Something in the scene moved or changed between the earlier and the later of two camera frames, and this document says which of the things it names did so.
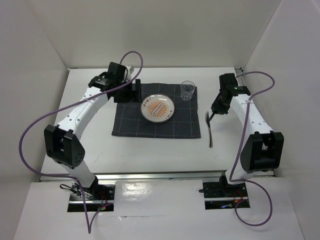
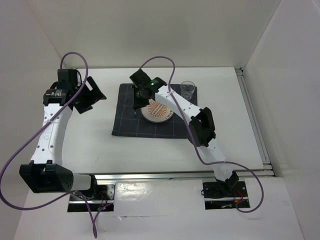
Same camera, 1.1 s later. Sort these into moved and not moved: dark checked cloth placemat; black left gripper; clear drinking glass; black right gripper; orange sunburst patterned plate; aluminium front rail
Moved: black left gripper; black right gripper
Not moved: clear drinking glass; aluminium front rail; orange sunburst patterned plate; dark checked cloth placemat
